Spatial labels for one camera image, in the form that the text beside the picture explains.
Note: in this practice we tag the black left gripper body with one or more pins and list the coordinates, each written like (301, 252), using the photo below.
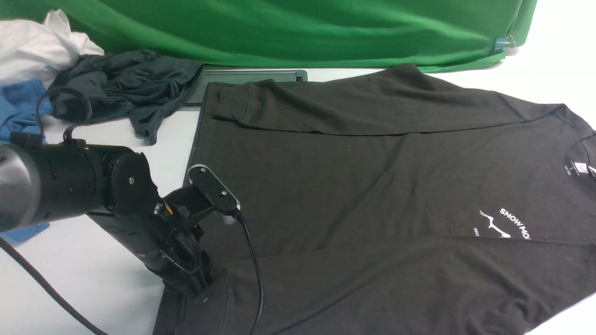
(167, 238)

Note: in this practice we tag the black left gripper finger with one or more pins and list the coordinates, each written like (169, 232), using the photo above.
(195, 286)

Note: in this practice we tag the dark gray long-sleeved shirt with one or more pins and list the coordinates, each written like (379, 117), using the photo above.
(396, 203)

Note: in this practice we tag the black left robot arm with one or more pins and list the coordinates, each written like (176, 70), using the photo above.
(112, 185)

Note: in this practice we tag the dark teal crumpled shirt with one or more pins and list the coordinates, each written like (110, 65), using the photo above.
(142, 85)

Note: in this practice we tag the blue crumpled shirt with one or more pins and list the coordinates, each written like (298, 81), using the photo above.
(18, 102)

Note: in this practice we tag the white crumpled cloth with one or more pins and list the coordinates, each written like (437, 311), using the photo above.
(31, 50)

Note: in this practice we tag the green backdrop cloth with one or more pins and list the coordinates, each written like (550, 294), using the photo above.
(437, 36)

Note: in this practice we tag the blue binder clip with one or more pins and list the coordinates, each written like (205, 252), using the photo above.
(501, 44)

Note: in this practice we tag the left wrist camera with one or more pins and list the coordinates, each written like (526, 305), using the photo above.
(215, 192)

